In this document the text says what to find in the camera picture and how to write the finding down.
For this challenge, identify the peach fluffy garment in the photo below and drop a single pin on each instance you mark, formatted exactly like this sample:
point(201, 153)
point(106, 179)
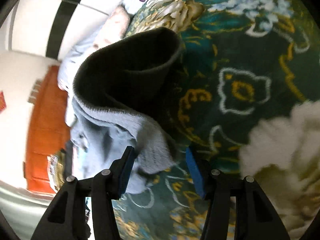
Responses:
point(112, 25)

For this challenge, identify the wooden headboard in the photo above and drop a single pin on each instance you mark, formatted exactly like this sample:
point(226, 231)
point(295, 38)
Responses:
point(42, 130)

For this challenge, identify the grey sweatshirt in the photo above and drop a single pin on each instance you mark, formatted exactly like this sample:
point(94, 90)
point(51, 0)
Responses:
point(112, 80)

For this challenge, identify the white wardrobe with black stripe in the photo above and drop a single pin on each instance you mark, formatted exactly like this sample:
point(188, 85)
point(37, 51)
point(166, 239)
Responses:
point(32, 17)

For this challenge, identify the red wall decoration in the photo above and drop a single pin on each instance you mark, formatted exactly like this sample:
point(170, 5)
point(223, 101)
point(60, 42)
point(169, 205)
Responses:
point(2, 102)

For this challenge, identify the green floral blanket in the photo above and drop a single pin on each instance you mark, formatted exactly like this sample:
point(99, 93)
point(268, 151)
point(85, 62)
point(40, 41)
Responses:
point(250, 55)

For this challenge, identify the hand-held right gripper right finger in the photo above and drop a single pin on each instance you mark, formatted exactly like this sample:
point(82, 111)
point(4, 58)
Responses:
point(196, 175)

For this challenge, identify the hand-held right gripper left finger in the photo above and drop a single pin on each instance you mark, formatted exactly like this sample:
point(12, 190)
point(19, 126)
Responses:
point(126, 172)

